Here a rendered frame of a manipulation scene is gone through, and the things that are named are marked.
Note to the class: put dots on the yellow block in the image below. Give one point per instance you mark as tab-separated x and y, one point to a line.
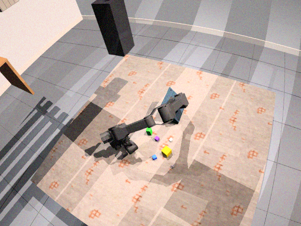
166	151

